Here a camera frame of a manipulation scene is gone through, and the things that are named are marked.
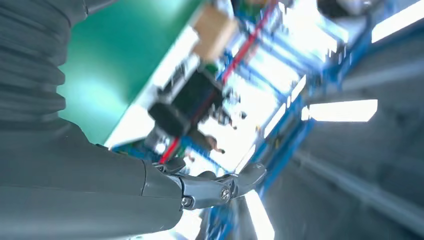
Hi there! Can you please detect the brown cardboard box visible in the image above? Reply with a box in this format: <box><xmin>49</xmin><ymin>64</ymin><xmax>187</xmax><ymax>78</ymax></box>
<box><xmin>192</xmin><ymin>4</ymin><xmax>239</xmax><ymax>64</ymax></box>

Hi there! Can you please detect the black bag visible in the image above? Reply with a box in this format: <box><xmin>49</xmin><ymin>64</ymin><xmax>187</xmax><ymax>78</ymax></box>
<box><xmin>147</xmin><ymin>101</ymin><xmax>192</xmax><ymax>138</ymax></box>

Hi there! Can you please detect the white table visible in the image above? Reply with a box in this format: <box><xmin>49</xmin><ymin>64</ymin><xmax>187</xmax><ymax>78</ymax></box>
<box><xmin>104</xmin><ymin>24</ymin><xmax>203</xmax><ymax>150</ymax></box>

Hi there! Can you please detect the person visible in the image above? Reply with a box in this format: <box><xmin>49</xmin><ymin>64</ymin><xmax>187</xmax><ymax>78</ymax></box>
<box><xmin>198</xmin><ymin>134</ymin><xmax>226</xmax><ymax>155</ymax></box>

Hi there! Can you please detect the red pole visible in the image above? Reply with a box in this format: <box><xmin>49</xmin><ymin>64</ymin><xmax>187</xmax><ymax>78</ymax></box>
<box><xmin>158</xmin><ymin>0</ymin><xmax>279</xmax><ymax>165</ymax></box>

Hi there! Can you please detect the blue metal rack frame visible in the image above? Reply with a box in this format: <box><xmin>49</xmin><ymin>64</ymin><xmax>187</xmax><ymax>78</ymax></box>
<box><xmin>109</xmin><ymin>0</ymin><xmax>424</xmax><ymax>240</ymax></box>

